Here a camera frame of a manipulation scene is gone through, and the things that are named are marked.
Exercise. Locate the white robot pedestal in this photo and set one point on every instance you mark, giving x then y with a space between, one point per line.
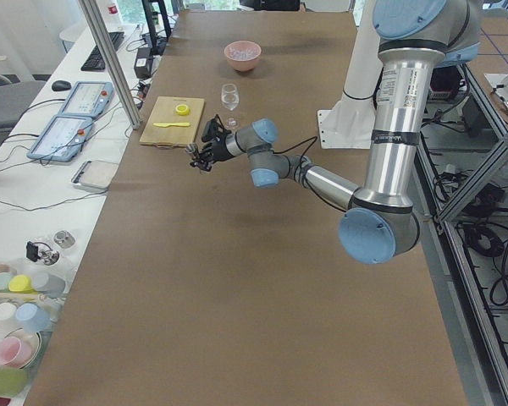
349 124

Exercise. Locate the aluminium frame post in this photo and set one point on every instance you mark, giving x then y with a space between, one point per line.
102 39

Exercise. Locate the silver metal tray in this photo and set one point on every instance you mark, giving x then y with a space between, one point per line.
94 175

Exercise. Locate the light blue cup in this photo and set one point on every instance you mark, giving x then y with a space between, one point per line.
32 318

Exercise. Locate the grey cup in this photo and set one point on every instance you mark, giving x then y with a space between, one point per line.
48 284

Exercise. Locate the grey chair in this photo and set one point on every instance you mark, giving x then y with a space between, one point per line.
15 98

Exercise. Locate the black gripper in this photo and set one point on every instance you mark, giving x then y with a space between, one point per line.
218 150

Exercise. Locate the glass oil dispenser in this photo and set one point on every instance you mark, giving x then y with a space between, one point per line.
41 252

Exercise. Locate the yellow cup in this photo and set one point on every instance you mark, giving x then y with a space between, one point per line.
20 284

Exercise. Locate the blue teach pendant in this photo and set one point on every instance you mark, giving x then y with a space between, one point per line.
87 98
61 140

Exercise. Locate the yellow lemon slice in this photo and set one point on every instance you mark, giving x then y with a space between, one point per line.
182 109

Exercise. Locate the pink bowl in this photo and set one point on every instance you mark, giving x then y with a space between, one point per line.
243 66

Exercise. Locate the clear wine glass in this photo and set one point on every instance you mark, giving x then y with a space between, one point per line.
230 100

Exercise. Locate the yellow plastic knife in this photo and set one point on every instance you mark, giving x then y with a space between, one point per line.
172 125

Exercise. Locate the blue teach pendant far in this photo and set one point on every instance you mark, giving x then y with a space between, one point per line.
87 98

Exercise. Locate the steel double jigger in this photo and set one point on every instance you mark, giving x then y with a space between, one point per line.
192 151

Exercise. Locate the wooden cutting board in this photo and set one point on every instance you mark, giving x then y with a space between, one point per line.
163 112

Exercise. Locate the blue teach pendant near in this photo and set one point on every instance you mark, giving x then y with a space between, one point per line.
61 140

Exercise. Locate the pink cup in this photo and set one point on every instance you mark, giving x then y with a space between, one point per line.
14 352

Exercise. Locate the black computer mouse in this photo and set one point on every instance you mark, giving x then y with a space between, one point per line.
61 85

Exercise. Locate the pile of ice cubes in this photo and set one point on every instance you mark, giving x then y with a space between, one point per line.
242 53

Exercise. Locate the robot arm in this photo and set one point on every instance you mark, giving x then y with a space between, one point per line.
379 221

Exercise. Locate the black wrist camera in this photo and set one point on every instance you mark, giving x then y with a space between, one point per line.
215 130

